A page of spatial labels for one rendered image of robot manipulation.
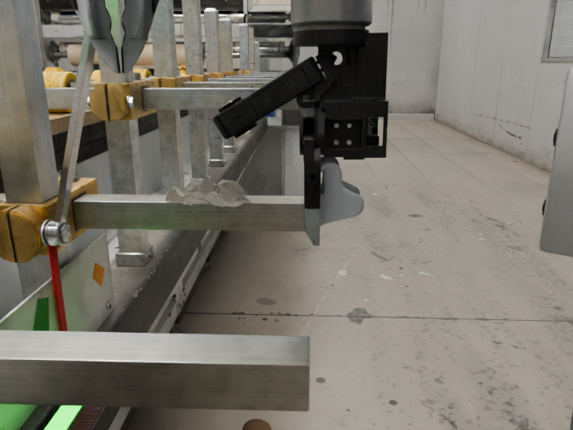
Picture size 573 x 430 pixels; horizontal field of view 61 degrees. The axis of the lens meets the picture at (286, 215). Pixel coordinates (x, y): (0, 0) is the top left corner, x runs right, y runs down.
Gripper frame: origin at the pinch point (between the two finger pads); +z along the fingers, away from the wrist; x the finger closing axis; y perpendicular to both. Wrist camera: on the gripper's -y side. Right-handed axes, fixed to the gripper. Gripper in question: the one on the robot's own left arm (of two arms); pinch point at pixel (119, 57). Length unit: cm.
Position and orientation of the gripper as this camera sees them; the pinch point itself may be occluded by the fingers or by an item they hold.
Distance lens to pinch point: 45.8
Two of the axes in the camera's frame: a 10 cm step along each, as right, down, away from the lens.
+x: 9.5, -0.9, 3.0
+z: 0.0, 9.6, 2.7
